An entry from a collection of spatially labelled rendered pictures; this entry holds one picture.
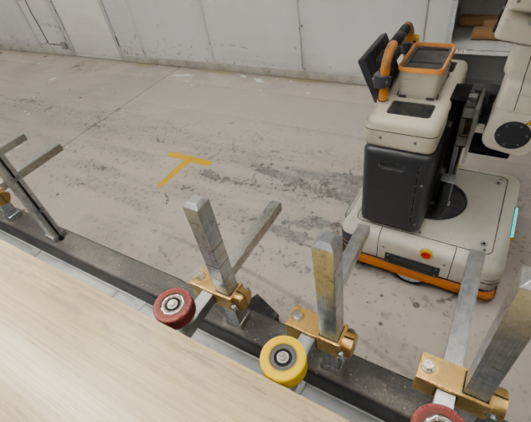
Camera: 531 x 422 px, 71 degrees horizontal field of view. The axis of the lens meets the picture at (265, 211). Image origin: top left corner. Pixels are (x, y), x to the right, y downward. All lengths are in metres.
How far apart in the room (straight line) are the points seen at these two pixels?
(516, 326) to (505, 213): 1.36
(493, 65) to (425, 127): 1.89
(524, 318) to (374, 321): 1.26
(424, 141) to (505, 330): 0.92
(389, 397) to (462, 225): 1.06
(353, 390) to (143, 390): 0.42
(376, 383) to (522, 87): 1.00
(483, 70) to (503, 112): 1.76
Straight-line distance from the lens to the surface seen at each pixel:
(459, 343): 0.79
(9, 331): 0.95
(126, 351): 0.78
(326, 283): 0.61
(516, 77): 1.47
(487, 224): 1.82
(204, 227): 0.69
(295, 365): 0.67
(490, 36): 2.82
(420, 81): 1.47
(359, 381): 0.88
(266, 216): 1.00
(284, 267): 1.94
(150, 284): 1.12
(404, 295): 1.85
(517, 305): 0.52
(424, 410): 0.66
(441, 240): 1.70
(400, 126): 1.38
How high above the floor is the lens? 1.52
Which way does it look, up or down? 43 degrees down
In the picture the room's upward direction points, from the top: 12 degrees counter-clockwise
